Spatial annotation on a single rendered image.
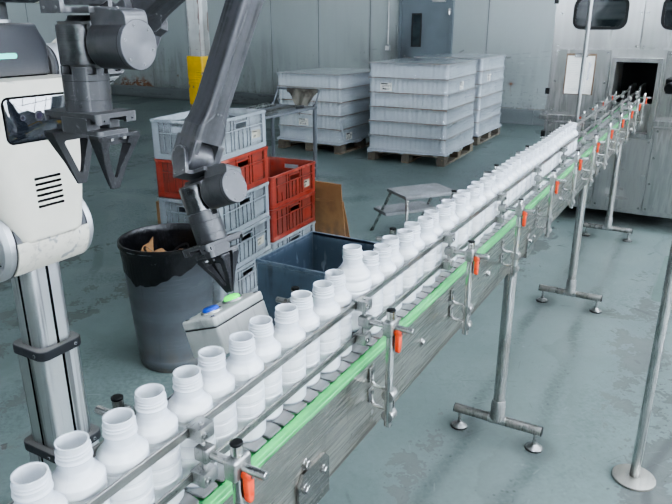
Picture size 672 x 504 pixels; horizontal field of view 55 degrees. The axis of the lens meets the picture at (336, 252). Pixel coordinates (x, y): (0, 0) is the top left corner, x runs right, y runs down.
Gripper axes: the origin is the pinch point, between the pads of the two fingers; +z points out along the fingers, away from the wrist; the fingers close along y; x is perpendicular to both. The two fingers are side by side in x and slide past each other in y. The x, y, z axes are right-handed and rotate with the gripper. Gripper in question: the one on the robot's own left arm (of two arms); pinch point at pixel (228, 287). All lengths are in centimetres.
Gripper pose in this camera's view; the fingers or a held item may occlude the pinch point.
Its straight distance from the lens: 120.4
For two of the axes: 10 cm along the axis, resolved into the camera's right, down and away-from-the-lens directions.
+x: -8.1, 1.8, 5.5
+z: 3.0, 9.4, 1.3
